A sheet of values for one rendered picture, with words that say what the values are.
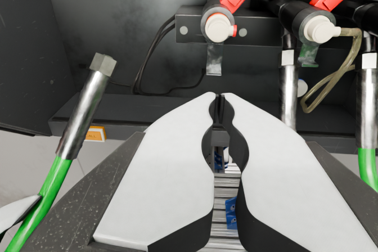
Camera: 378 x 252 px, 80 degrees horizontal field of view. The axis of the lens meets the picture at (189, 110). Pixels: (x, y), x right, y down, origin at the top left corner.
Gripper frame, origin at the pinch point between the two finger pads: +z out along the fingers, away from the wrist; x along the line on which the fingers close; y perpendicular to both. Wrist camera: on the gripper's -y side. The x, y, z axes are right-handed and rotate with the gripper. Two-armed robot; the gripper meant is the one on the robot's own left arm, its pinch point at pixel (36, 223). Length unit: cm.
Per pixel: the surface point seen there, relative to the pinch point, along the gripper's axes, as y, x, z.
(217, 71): -3.2, 3.3, 18.3
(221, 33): -6.9, 1.5, 18.8
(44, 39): 23.8, -23.9, 15.1
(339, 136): 12.0, 29.5, 33.7
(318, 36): -8.4, 7.3, 23.3
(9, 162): 213, -71, -55
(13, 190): 242, -59, -79
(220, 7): -6.4, 0.1, 20.9
